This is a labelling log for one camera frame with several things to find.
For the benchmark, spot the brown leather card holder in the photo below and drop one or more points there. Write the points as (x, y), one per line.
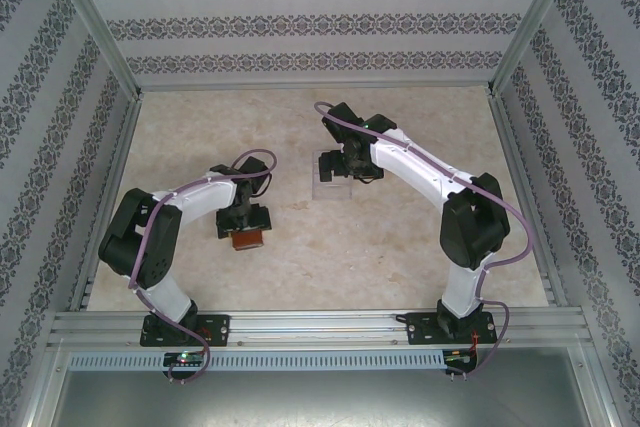
(248, 241)

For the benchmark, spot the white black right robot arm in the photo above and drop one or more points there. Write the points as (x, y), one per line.
(415, 162)

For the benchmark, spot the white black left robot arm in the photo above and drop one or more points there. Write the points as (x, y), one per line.
(200, 202)

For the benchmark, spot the clear acrylic box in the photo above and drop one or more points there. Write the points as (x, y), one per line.
(332, 189)

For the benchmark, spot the small green circuit board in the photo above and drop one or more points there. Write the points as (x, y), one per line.
(182, 358)
(457, 357)

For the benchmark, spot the grey metal panel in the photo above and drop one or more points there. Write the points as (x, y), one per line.
(320, 399)

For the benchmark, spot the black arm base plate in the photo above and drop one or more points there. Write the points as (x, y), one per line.
(220, 327)
(420, 329)

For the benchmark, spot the long aluminium mounting rail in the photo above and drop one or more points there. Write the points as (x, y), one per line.
(320, 329)

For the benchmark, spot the aluminium side rail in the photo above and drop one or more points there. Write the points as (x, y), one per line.
(108, 197)
(527, 197)

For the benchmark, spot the aluminium frame post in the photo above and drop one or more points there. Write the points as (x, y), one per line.
(527, 32)
(107, 32)

